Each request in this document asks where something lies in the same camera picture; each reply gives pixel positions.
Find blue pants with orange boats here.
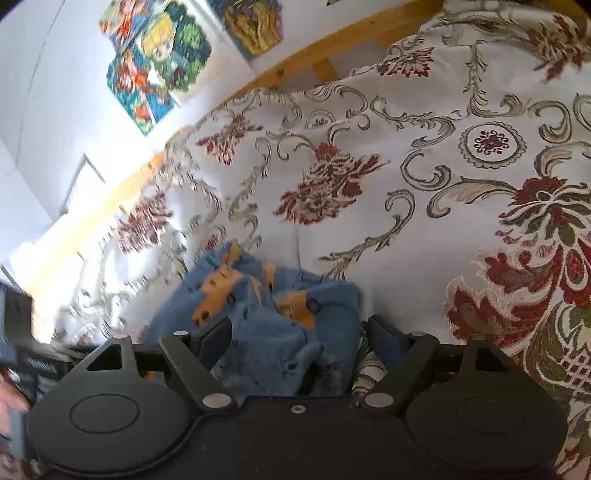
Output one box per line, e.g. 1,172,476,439
142,243,362,401

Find person left hand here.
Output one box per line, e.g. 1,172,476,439
0,375,29,438

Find floral white bedspread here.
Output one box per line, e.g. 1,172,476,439
55,1,590,479

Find white framed window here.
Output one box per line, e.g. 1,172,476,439
59,154,106,216

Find anime girl poster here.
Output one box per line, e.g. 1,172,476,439
135,1,212,104

